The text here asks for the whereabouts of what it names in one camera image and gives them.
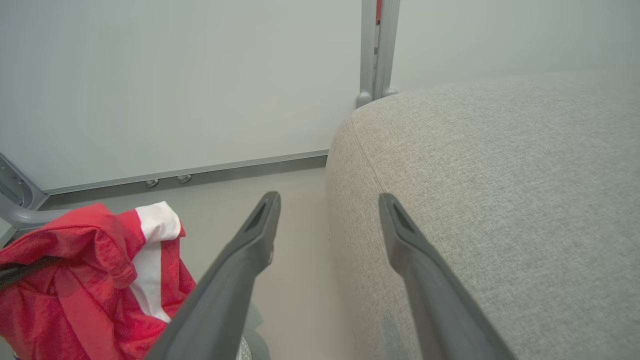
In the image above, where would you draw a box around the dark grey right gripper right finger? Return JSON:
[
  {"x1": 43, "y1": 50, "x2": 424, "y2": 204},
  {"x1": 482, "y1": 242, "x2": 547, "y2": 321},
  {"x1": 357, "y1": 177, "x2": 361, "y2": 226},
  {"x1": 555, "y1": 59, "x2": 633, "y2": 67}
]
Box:
[{"x1": 378, "y1": 193, "x2": 516, "y2": 360}]

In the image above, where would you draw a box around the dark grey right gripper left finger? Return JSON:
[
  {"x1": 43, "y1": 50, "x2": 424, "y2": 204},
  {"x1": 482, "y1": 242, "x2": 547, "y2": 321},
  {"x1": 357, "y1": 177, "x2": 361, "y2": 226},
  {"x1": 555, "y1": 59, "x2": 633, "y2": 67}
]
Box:
[{"x1": 145, "y1": 191, "x2": 282, "y2": 360}]

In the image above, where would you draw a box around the grey laundry basket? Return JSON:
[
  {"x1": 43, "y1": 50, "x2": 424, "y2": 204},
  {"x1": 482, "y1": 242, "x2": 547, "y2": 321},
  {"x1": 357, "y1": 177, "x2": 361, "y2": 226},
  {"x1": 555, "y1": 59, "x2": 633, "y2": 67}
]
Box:
[{"x1": 239, "y1": 303, "x2": 272, "y2": 360}]

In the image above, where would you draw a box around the grey fabric sofa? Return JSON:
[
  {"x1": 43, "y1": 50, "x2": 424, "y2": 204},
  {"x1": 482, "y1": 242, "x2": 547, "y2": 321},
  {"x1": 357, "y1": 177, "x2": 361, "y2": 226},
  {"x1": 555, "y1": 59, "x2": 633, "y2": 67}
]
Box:
[{"x1": 325, "y1": 70, "x2": 640, "y2": 360}]

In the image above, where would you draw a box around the red and white garment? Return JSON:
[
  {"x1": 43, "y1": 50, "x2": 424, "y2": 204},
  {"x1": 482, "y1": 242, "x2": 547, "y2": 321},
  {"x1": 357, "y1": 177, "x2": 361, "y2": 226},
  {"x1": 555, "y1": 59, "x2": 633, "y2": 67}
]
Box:
[{"x1": 0, "y1": 201, "x2": 197, "y2": 360}]

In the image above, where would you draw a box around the grey metal partition base rail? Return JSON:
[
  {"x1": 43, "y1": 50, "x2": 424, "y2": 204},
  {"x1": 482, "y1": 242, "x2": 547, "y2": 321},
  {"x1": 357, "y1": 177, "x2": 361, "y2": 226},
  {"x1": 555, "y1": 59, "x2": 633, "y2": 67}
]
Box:
[{"x1": 39, "y1": 149, "x2": 330, "y2": 210}]

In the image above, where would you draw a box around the grey curved metal frame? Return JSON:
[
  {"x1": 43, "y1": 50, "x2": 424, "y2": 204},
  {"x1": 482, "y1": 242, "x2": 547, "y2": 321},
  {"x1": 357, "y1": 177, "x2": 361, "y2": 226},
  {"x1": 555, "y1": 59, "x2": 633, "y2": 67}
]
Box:
[{"x1": 0, "y1": 153, "x2": 71, "y2": 248}]

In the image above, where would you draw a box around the grey metal partition post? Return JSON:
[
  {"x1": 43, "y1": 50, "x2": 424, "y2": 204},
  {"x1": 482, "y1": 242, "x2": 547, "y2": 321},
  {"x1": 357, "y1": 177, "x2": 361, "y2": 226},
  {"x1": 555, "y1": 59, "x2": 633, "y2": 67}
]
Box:
[{"x1": 355, "y1": 0, "x2": 401, "y2": 109}]

